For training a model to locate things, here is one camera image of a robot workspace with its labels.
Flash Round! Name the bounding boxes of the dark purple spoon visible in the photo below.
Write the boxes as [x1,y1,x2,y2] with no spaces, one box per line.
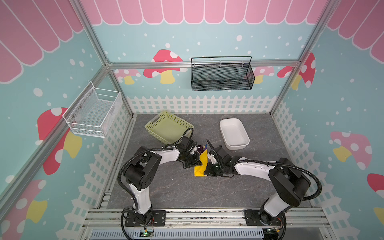
[197,145,205,154]

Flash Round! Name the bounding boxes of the yellow paper napkin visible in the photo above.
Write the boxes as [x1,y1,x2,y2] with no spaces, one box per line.
[194,150,208,177]

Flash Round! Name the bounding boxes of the white plastic bin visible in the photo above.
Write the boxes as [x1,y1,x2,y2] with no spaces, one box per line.
[220,118,250,151]

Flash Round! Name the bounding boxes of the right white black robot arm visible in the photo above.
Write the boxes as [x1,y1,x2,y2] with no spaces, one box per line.
[204,147,311,225]

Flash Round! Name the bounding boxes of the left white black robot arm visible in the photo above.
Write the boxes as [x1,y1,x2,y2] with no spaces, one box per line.
[117,143,202,216]

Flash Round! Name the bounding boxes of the green plastic basket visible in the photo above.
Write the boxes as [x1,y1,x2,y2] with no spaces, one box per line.
[145,111,194,145]

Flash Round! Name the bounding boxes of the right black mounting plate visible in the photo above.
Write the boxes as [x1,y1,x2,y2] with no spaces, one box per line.
[244,209,285,226]

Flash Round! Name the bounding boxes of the black mounting plate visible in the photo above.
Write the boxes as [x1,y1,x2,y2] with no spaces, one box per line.
[244,209,285,226]
[123,210,167,227]

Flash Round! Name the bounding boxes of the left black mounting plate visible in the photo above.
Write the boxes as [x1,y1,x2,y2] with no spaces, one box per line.
[123,210,167,227]

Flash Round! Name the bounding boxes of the green circuit board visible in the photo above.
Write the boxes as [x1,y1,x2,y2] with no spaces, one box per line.
[139,230,154,238]

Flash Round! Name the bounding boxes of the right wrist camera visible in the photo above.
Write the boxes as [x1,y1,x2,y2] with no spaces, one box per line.
[208,150,222,165]

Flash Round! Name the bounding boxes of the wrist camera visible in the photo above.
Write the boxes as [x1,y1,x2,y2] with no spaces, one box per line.
[180,136,195,151]
[208,150,222,165]

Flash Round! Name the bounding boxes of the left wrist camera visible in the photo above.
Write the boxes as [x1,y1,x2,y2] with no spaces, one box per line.
[180,136,195,151]

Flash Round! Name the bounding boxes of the left black corrugated cable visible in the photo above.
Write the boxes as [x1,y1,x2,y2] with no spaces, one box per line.
[116,127,195,211]

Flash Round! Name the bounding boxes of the black corrugated cable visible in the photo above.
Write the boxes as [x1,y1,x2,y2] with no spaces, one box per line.
[116,127,195,211]
[206,138,323,202]

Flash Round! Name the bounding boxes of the black wire mesh basket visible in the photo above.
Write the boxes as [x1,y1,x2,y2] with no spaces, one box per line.
[191,56,256,92]

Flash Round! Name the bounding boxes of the right black corrugated cable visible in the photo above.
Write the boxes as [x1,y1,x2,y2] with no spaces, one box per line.
[206,138,323,202]

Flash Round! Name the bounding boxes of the white wire mesh basket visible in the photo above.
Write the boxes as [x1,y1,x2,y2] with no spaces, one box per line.
[63,82,123,138]

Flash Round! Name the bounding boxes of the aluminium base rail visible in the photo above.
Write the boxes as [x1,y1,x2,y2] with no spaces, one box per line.
[78,208,337,240]

